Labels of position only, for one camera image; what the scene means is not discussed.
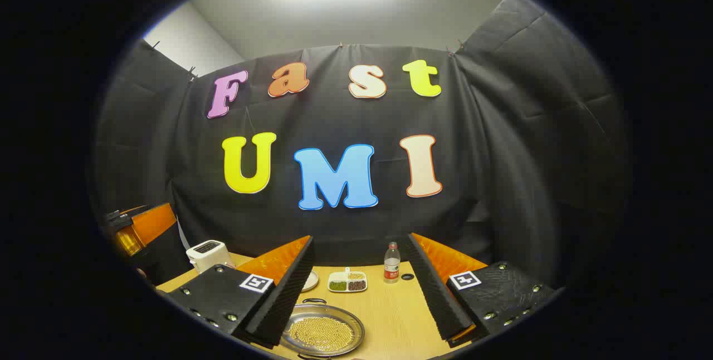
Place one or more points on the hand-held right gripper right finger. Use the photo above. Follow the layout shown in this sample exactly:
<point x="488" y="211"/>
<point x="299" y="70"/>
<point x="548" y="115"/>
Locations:
<point x="434" y="287"/>

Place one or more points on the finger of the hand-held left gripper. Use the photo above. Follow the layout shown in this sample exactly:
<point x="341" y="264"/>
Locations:
<point x="153" y="223"/>

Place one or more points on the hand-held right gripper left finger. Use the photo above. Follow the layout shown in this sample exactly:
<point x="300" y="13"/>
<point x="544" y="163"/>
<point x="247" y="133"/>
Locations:
<point x="289" y="287"/>

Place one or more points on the white oval plate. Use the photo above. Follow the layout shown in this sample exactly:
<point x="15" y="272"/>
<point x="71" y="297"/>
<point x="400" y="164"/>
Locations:
<point x="311" y="282"/>

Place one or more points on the white toaster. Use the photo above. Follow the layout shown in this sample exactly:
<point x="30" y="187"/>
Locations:
<point x="209" y="257"/>

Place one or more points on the green mung beans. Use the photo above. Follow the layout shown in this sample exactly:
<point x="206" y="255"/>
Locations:
<point x="337" y="286"/>

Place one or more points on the clear water bottle red label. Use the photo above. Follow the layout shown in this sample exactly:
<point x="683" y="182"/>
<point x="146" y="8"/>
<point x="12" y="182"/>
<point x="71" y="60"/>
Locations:
<point x="391" y="265"/>

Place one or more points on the white divided dish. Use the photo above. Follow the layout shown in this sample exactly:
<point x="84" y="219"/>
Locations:
<point x="337" y="276"/>

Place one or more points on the pile of soybeans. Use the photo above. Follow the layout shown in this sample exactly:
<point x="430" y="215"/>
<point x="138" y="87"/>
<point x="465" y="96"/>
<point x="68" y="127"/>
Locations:
<point x="322" y="333"/>

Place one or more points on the dark red beans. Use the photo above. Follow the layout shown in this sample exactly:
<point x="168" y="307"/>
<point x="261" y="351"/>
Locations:
<point x="357" y="284"/>

